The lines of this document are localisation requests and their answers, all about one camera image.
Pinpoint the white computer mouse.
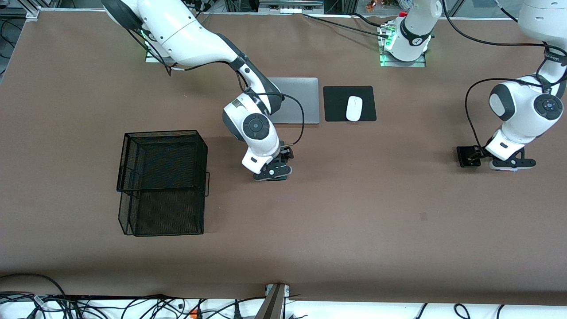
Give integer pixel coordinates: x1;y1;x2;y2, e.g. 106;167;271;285
346;96;363;122

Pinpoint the black mesh two-tier tray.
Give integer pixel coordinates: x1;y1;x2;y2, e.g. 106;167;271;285
117;130;210;237

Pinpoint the silver closed laptop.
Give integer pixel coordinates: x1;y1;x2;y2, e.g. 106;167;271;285
265;78;320;125

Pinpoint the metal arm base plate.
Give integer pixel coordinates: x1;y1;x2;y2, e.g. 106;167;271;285
379;24;427;68
145;44;192;63

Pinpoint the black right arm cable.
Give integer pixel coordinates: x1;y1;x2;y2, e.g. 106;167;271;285
128;27;306;149

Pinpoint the black mouse pad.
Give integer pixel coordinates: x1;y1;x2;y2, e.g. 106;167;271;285
323;86;377;122

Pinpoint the long black table cable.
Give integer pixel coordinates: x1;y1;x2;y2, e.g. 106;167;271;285
303;13;390;38

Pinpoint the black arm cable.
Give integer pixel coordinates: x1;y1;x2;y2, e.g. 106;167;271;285
441;0;567;153
128;27;306;149

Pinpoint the grey metal camera bracket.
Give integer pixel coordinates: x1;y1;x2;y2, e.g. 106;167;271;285
255;284;291;319

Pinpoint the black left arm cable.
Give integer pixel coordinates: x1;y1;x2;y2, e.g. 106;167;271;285
441;0;567;153

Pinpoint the short black table cable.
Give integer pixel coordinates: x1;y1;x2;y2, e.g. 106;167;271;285
352;12;386;26

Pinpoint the aluminium frame rail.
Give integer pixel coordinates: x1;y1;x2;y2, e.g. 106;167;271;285
0;7;41;20

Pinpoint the grey power strip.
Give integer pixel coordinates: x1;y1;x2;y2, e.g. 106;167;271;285
258;0;324;15

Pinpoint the thick black looped cable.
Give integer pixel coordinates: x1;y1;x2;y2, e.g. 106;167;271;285
0;273;67;296

